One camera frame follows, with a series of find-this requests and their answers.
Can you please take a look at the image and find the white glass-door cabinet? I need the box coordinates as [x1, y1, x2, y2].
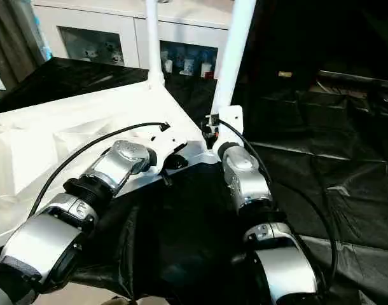
[32, 0, 243, 79]

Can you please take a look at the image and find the light blue patterned strip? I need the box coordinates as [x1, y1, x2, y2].
[34, 15, 54, 62]

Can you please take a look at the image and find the black plastic mat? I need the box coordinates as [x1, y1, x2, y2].
[0, 57, 388, 305]

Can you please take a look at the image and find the white plastic table top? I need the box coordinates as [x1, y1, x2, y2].
[0, 83, 222, 245]

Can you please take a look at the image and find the black box with yellow label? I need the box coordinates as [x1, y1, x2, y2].
[240, 0, 324, 95]

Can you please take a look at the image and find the dark metal rail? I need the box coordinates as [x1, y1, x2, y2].
[317, 70, 388, 89]

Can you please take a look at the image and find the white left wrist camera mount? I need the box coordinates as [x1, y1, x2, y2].
[145, 122, 189, 175]

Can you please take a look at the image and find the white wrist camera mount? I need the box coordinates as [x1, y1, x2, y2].
[145, 122, 189, 175]
[209, 104, 245, 154]

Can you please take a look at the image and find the grey-brown curtain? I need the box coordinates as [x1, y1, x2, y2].
[0, 0, 44, 92]

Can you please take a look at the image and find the white plastic table leg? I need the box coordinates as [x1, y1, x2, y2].
[144, 0, 165, 90]
[211, 0, 258, 116]

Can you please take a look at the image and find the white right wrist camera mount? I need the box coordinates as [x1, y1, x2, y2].
[209, 104, 245, 154]

